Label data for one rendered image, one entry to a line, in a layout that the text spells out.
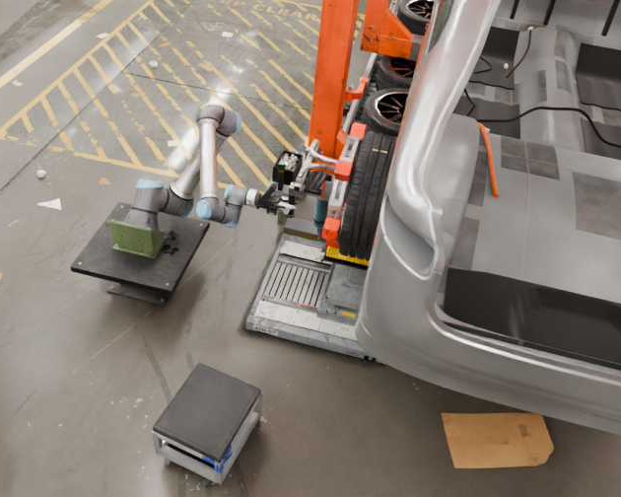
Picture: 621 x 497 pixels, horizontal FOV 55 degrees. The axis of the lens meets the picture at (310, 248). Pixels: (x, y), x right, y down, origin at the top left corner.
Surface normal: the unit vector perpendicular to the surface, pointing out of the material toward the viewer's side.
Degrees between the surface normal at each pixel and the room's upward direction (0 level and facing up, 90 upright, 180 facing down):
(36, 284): 0
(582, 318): 0
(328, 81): 90
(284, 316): 0
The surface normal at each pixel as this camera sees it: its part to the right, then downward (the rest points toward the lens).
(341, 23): -0.24, 0.66
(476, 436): 0.11, -0.70
